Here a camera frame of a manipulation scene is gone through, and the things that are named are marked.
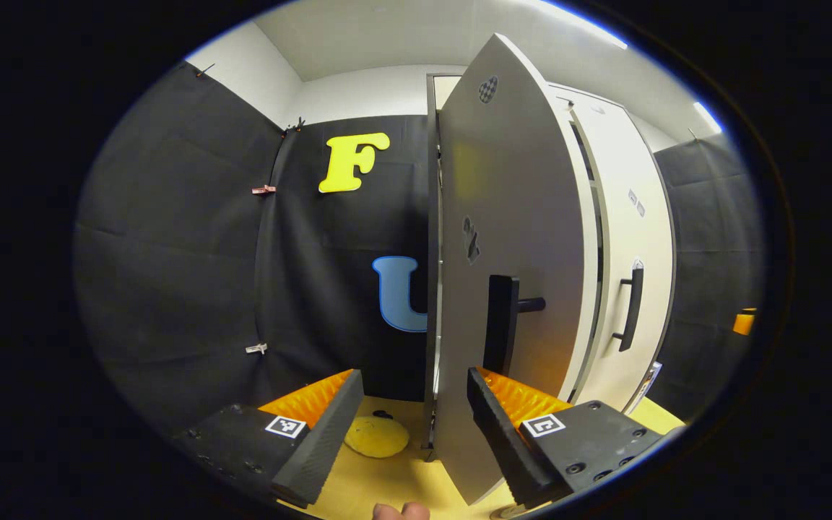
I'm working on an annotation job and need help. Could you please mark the grey cabinet door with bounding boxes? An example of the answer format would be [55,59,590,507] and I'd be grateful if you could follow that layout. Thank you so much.
[427,32,601,506]
[568,87,677,416]

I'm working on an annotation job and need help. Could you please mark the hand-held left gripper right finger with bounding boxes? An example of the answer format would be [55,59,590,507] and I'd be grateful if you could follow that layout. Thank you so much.
[467,366,665,509]

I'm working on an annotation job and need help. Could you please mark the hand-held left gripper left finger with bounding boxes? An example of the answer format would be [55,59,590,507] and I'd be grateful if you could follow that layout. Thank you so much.
[169,369,365,507]

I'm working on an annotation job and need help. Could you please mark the white spine book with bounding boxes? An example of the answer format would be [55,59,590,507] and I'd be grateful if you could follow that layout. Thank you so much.
[631,360,664,414]

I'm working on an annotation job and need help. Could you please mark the yellow round pad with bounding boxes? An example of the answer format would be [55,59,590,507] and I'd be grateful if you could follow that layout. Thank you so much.
[344,415,411,459]

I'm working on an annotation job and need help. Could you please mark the black backdrop cloth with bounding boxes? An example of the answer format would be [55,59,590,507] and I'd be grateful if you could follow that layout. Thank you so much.
[73,61,437,434]
[653,134,769,423]

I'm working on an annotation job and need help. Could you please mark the grey cabinet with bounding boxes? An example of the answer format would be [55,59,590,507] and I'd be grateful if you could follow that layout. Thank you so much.
[425,72,678,463]

